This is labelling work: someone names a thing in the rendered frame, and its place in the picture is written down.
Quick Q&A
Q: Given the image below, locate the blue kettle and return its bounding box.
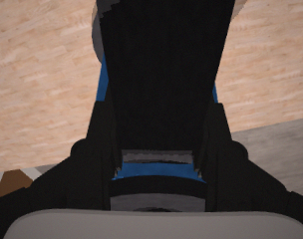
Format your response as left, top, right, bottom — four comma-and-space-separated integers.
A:
96, 0, 235, 212

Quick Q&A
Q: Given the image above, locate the black round base with center stud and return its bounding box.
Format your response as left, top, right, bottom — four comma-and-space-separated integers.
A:
92, 11, 104, 64

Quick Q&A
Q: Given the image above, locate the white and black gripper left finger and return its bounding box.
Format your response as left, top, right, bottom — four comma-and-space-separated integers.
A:
0, 83, 123, 239

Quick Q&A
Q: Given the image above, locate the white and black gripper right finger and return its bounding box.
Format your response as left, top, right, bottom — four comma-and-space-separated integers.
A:
193, 94, 303, 224

